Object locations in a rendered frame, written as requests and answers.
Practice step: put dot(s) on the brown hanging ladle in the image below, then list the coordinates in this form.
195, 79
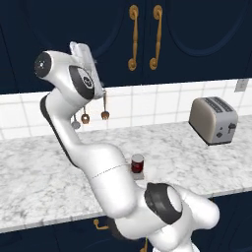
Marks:
85, 118

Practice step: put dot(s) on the brown hanging spoon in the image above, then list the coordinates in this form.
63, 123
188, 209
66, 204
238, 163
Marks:
105, 111

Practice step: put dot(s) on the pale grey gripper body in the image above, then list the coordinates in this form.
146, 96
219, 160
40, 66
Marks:
86, 60

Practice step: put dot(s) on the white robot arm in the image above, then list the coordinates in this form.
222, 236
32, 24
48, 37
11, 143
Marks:
108, 177

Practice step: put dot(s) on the silver two-slot toaster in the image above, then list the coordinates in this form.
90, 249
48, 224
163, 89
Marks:
211, 121

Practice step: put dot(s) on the dark red food can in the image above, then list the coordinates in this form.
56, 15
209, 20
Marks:
137, 163

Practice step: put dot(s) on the grey wall socket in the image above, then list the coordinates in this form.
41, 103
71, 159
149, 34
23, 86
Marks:
241, 85

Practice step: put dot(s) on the navy wall cupboard door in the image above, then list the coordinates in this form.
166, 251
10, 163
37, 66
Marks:
203, 36
59, 29

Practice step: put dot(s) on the navy base cupboard front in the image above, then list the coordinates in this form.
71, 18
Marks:
234, 223
49, 238

